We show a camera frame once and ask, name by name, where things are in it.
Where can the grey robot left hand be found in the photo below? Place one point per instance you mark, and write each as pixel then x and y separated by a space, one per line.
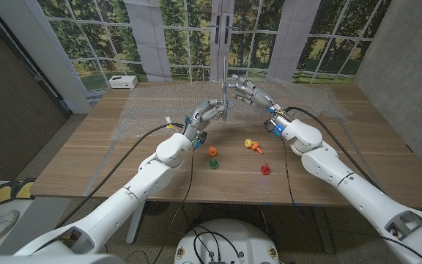
pixel 201 113

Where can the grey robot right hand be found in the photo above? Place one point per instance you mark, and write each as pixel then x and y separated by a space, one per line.
pixel 260 97

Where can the clear bubble wrap sheet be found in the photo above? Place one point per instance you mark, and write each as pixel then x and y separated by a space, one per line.
pixel 152 102

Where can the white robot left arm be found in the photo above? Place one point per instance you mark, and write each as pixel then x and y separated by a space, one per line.
pixel 130 198

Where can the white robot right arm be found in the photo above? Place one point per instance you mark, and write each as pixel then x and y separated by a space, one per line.
pixel 357 187

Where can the orange toy fruit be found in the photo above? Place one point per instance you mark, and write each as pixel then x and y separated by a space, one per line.
pixel 212 150

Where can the orange toy carrot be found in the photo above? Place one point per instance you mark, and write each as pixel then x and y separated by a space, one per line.
pixel 257 147

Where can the green toy fruit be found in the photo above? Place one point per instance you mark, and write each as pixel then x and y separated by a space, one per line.
pixel 213 163

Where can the red toy fruit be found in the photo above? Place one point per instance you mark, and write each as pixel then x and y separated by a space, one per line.
pixel 265 169

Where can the printed forest window backdrop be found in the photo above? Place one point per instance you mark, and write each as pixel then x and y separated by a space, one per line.
pixel 196 36

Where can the white power box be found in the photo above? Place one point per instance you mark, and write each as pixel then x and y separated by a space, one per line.
pixel 123 81

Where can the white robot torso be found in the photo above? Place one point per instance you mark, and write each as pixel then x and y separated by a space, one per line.
pixel 233 238

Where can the white table leg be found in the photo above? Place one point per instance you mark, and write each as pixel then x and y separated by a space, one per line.
pixel 135 227

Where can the grey table leg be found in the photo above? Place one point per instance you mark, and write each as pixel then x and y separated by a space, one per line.
pixel 322 229

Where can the yellow black foot pedal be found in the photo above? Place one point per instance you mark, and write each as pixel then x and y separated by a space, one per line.
pixel 2 192
pixel 26 187

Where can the dark wooden door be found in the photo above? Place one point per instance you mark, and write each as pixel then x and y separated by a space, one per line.
pixel 9 117

